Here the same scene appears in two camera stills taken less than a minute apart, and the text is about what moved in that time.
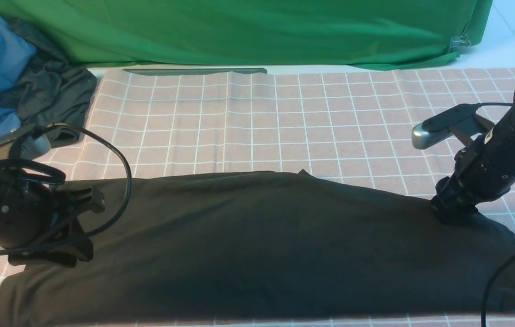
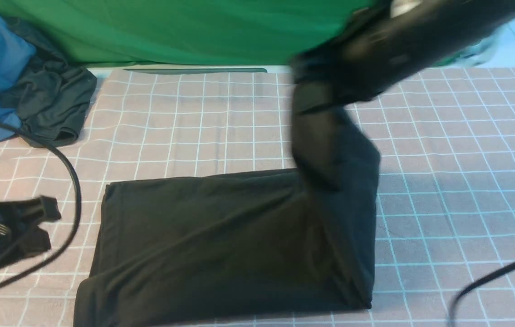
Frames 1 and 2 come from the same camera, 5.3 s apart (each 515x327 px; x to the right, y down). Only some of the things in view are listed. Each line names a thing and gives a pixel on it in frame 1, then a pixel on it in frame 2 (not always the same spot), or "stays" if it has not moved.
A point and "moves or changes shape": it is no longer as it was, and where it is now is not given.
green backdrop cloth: x=390 y=34 stays
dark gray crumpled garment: x=52 y=94 stays
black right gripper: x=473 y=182 → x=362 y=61
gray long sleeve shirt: x=254 y=245 moves or changes shape
